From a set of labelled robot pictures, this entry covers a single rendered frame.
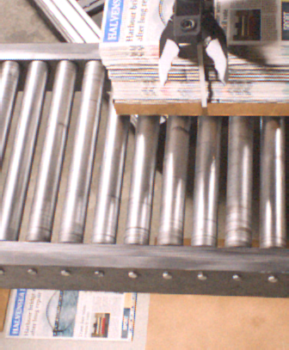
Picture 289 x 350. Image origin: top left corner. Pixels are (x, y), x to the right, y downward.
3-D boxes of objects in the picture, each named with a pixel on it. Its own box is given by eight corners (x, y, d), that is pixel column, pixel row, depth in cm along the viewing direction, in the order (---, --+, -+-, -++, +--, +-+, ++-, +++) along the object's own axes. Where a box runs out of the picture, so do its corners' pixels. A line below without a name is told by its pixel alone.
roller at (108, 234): (138, 70, 177) (135, 55, 173) (116, 259, 152) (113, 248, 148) (116, 70, 178) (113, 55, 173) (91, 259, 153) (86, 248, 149)
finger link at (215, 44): (241, 69, 144) (218, 26, 141) (240, 81, 139) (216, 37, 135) (225, 76, 145) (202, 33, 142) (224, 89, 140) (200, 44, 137)
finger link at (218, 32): (235, 52, 138) (212, 9, 135) (235, 55, 137) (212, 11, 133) (211, 63, 139) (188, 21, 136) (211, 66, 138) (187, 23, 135)
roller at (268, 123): (279, 70, 173) (287, 57, 169) (280, 266, 149) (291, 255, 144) (257, 66, 172) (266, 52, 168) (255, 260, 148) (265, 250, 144)
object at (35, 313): (140, 251, 236) (139, 249, 235) (131, 343, 221) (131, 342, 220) (22, 248, 241) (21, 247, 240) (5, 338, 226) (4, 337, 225)
